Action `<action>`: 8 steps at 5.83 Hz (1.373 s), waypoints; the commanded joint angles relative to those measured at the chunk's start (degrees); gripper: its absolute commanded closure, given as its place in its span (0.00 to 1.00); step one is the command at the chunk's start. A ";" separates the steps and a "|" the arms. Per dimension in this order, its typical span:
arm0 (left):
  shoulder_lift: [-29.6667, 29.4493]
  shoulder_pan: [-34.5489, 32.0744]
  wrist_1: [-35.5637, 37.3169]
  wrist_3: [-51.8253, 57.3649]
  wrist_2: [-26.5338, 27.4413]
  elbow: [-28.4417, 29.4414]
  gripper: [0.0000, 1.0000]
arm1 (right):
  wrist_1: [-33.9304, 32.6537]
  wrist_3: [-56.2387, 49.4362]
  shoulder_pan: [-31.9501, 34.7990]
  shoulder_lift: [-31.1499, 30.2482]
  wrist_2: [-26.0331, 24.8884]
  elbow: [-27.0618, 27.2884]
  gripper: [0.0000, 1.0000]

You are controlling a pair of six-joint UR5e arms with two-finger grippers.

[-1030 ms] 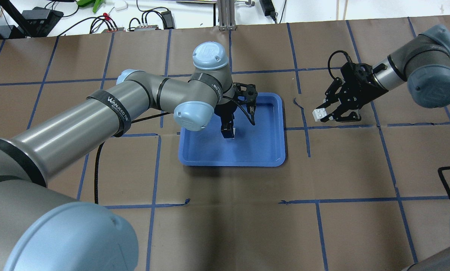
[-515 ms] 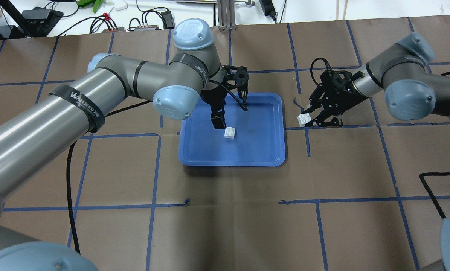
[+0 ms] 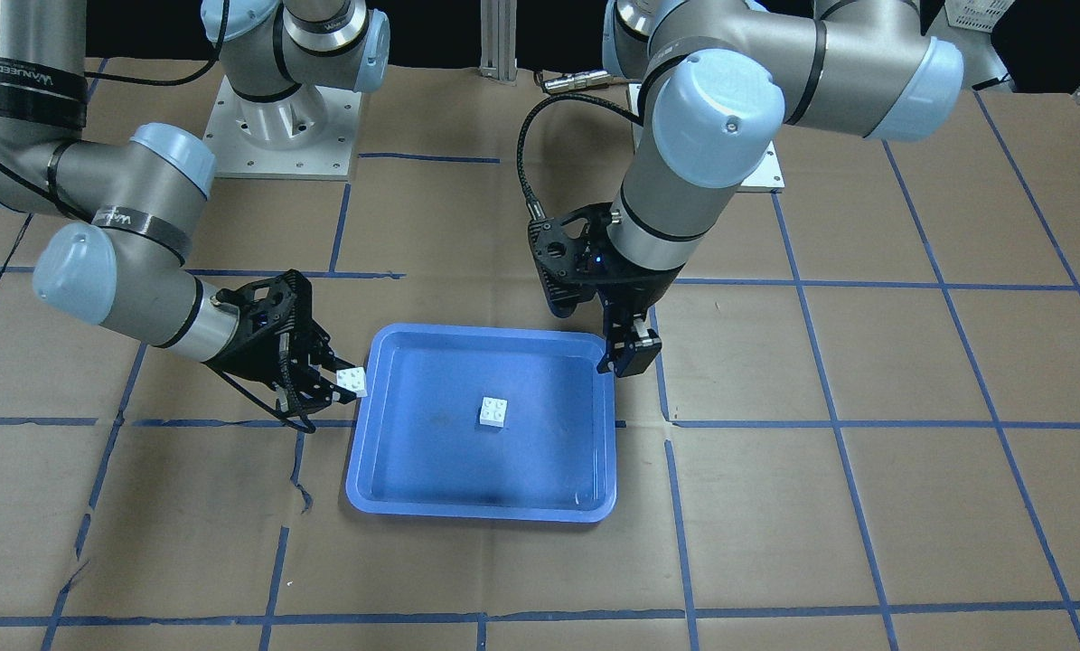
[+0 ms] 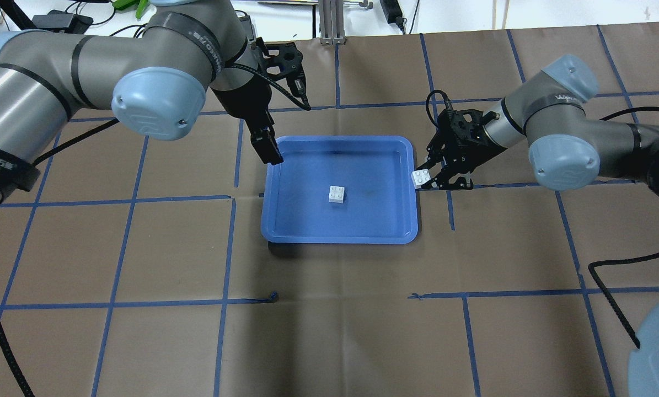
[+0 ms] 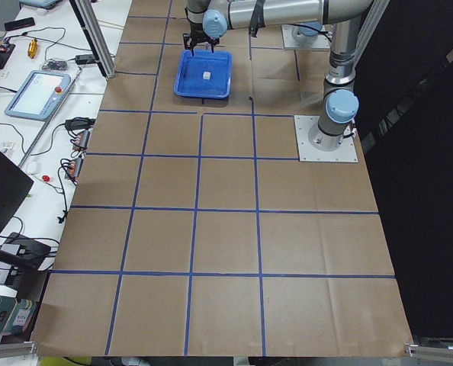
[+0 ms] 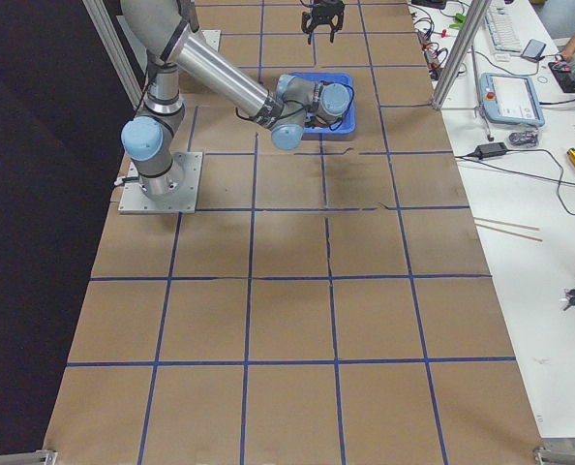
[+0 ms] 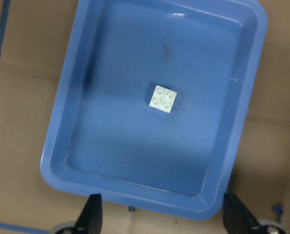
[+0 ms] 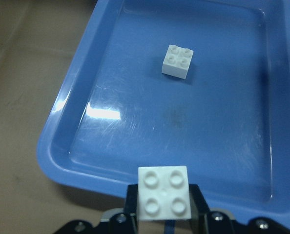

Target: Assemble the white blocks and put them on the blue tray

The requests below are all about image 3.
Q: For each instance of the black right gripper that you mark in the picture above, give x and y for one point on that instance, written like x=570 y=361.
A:
x=252 y=355

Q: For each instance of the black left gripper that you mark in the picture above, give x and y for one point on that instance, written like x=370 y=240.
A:
x=639 y=287

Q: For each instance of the white building block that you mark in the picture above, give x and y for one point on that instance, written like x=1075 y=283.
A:
x=353 y=380
x=492 y=412

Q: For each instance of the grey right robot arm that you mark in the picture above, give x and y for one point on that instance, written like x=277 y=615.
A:
x=119 y=264

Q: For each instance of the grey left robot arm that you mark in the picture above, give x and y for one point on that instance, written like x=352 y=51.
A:
x=718 y=79

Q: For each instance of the blue plastic tray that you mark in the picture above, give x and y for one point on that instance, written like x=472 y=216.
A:
x=418 y=449

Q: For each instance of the aluminium extrusion post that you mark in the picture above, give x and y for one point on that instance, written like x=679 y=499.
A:
x=497 y=34

